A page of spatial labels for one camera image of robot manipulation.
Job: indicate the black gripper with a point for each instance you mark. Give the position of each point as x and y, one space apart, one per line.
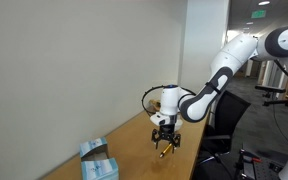
166 132

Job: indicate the yellow pen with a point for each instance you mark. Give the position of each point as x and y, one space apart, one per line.
165 151

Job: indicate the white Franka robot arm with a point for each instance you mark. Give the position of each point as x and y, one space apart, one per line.
237 50

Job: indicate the black office chair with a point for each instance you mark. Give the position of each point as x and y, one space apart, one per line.
224 120

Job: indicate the blue tissue box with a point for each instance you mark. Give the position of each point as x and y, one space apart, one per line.
97 161

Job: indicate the red and black clamp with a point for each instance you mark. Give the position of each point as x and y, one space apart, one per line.
249 157

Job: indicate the small ceiling light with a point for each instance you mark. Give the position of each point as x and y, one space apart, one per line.
249 23

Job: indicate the green exit sign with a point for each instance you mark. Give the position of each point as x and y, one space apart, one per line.
258 14

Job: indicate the bright ceiling light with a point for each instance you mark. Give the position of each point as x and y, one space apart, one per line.
264 3

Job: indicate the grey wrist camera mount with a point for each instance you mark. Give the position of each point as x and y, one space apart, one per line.
160 119

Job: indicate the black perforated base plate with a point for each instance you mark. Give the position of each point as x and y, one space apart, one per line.
257 170

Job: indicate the black camera on stand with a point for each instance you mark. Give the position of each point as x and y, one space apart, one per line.
274 95

